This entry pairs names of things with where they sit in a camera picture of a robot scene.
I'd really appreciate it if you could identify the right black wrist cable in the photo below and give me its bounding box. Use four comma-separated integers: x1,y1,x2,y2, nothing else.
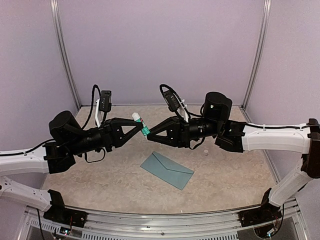
188,138,205,150

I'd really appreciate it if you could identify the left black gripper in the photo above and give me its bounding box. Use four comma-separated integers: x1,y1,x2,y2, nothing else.
67,117,143,156

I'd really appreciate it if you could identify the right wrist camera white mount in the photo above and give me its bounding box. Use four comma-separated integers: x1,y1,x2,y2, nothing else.
162,90,189,123

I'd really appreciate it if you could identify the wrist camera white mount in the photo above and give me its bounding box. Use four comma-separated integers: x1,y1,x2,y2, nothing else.
94,90,112,127
162,90,189,123

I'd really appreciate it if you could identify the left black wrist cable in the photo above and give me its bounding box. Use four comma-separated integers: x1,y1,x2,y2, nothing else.
82,84,101,130

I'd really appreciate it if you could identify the front aluminium rail base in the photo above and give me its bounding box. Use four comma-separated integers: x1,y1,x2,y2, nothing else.
14,197,311,240

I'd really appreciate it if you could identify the teal paper envelope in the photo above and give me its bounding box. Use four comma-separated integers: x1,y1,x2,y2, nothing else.
140,151,194,191

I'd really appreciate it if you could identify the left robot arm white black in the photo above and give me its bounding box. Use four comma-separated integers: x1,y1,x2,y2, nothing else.
0,110,143,223

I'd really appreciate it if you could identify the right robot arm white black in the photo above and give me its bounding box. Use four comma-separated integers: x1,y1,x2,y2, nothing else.
147,91,320,222

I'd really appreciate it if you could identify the aluminium frame post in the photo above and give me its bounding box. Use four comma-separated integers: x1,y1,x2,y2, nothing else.
50,0,82,110
241,0,272,112

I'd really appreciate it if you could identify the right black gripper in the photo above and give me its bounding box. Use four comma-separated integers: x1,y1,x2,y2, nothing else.
146,114,222,148

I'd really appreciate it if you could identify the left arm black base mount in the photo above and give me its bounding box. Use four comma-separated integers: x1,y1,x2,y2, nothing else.
43,202,88,228

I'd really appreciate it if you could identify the right aluminium frame post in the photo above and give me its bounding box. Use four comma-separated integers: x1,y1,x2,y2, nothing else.
241,0,272,112

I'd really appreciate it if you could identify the small green white glue stick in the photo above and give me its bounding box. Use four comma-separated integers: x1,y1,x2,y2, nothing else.
131,112,150,138

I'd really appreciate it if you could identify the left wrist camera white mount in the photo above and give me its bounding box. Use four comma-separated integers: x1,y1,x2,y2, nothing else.
94,90,112,127

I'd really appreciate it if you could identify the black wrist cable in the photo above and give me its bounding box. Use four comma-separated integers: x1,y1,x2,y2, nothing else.
188,138,205,150
82,84,101,130

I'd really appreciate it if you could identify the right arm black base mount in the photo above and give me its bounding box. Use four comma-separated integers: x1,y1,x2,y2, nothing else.
238,198,283,227

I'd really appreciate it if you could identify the left aluminium frame post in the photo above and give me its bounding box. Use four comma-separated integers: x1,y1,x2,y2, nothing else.
50,0,82,110

